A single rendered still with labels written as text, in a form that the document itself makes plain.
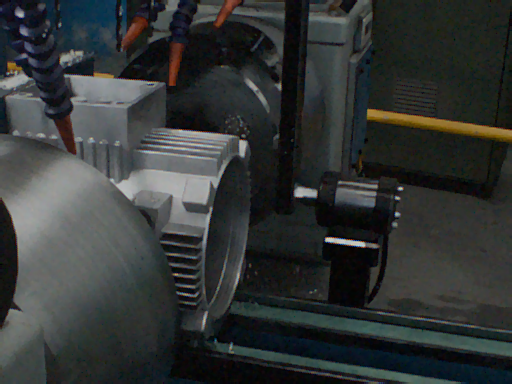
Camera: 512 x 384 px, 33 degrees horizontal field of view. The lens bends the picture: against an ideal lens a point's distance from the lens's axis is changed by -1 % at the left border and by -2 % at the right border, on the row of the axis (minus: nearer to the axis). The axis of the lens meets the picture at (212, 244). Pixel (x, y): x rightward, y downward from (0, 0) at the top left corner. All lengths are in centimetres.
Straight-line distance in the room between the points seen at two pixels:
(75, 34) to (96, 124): 614
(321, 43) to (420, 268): 37
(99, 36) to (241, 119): 582
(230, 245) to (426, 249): 55
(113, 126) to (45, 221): 26
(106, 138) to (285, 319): 26
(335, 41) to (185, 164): 47
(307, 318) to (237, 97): 27
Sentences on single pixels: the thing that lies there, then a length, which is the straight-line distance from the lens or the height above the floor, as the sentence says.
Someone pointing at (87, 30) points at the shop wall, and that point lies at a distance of 684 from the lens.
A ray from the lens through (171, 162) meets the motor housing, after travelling 77.
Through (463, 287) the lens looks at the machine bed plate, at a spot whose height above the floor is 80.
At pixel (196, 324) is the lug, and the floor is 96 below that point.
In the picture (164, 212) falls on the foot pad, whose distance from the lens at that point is 74.
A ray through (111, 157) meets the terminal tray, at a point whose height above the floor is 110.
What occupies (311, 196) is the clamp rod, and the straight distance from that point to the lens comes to 92.
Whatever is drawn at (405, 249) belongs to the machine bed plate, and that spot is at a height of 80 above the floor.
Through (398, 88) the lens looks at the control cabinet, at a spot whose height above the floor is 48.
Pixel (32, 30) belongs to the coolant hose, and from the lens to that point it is 60.
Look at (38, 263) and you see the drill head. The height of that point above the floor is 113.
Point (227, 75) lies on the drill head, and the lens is 99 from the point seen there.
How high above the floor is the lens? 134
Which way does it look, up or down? 24 degrees down
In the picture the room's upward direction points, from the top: 1 degrees clockwise
